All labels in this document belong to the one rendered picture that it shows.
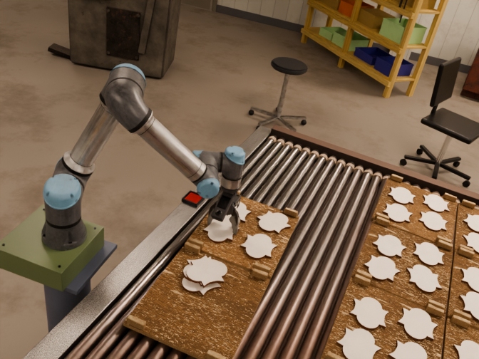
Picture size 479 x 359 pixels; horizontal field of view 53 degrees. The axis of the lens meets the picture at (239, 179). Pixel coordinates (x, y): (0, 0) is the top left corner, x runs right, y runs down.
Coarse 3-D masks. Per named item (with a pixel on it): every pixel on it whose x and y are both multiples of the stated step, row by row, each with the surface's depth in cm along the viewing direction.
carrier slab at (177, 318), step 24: (168, 288) 162; (240, 288) 168; (264, 288) 169; (144, 312) 153; (168, 312) 154; (192, 312) 156; (216, 312) 157; (240, 312) 159; (168, 336) 147; (192, 336) 148; (216, 336) 149; (240, 336) 151
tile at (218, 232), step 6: (216, 222) 193; (222, 222) 193; (228, 222) 193; (210, 228) 190; (216, 228) 190; (222, 228) 190; (228, 228) 191; (210, 234) 187; (216, 234) 187; (222, 234) 188; (228, 234) 188; (210, 240) 186; (216, 240) 185; (222, 240) 185
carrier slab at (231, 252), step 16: (256, 208) 208; (272, 208) 210; (240, 224) 197; (256, 224) 198; (208, 240) 186; (240, 240) 189; (272, 240) 192; (288, 240) 193; (224, 256) 180; (240, 256) 181; (272, 256) 184; (272, 272) 177
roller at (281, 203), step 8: (312, 152) 259; (312, 160) 254; (304, 168) 245; (296, 176) 238; (304, 176) 243; (296, 184) 232; (288, 192) 224; (280, 200) 218; (288, 200) 222; (280, 208) 214; (176, 352) 144
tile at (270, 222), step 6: (264, 216) 202; (270, 216) 203; (276, 216) 203; (282, 216) 204; (264, 222) 199; (270, 222) 199; (276, 222) 200; (282, 222) 200; (264, 228) 195; (270, 228) 196; (276, 228) 197; (282, 228) 197; (288, 228) 199
